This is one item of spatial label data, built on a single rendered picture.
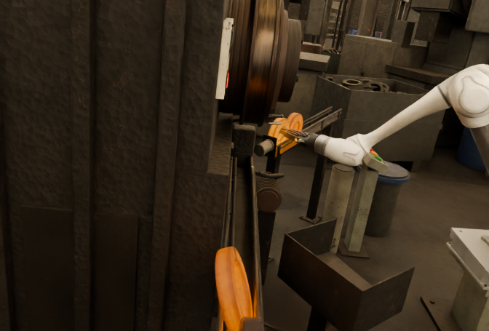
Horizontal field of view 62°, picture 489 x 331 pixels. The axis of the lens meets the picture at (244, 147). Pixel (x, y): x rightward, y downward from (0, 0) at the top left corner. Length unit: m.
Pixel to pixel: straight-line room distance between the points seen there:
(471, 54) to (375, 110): 1.79
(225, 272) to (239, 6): 0.80
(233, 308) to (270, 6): 0.85
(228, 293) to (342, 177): 1.52
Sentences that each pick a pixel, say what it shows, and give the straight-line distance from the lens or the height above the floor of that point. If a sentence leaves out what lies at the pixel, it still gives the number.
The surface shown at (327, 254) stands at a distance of 1.29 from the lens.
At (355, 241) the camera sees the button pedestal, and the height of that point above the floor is 0.08.
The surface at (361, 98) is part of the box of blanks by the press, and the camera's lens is 3.61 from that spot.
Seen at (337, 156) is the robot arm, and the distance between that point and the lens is 1.84.
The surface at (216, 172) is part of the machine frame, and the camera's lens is 1.04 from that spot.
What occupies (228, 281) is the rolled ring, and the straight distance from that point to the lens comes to 0.84.
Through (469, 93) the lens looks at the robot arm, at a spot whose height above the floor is 1.10.
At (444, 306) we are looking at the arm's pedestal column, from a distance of 2.36.
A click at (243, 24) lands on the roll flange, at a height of 1.23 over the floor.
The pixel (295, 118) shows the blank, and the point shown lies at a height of 0.78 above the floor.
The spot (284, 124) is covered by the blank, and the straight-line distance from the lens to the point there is 2.00.
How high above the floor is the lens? 1.27
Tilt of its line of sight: 19 degrees down
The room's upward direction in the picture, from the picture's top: 7 degrees clockwise
